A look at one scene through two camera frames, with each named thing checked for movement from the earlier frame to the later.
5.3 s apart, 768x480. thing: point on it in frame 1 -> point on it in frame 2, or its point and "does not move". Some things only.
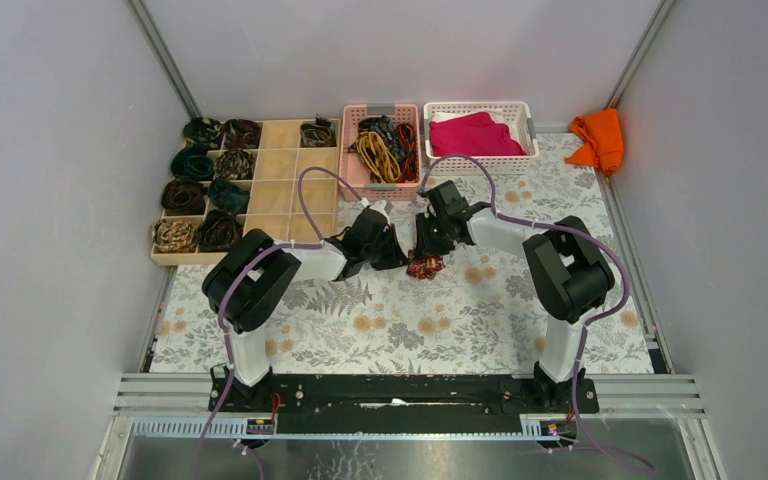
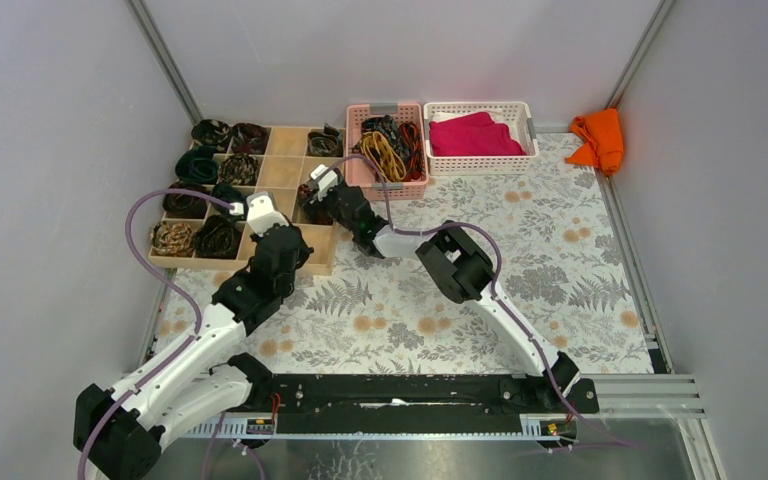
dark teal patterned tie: (382, 125) does not move
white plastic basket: (498, 134) does not move
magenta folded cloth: (477, 135) does not move
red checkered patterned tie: (423, 267) -> (305, 195)
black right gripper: (424, 246) -> (317, 205)
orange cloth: (603, 143) does not move
